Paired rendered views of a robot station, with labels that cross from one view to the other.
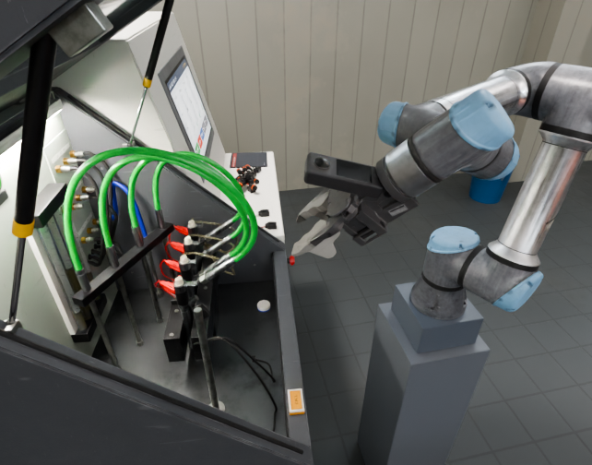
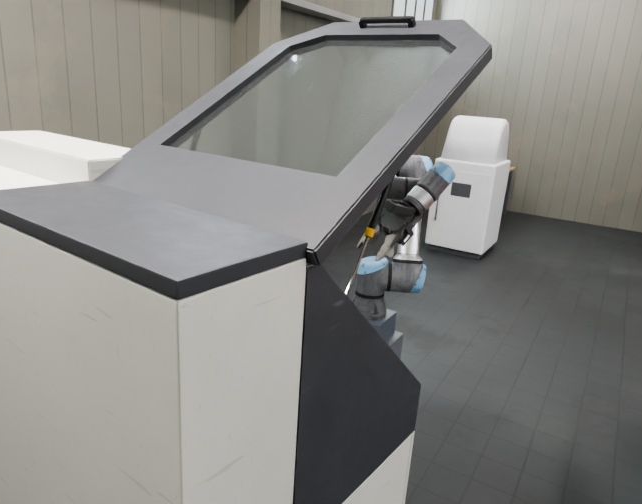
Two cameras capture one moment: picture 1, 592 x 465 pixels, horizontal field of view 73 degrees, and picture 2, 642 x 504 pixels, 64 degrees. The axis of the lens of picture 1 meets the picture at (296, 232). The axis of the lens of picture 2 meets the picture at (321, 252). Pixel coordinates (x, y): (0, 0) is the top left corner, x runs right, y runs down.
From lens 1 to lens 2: 1.21 m
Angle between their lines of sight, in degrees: 46
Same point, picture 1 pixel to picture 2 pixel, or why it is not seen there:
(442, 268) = (376, 282)
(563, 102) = (410, 172)
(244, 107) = not seen: outside the picture
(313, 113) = not seen: hidden behind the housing
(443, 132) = (436, 179)
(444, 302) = (380, 306)
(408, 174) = (427, 199)
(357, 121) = not seen: hidden behind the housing
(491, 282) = (408, 277)
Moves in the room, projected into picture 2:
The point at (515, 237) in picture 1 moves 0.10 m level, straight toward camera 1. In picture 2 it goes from (409, 247) to (420, 255)
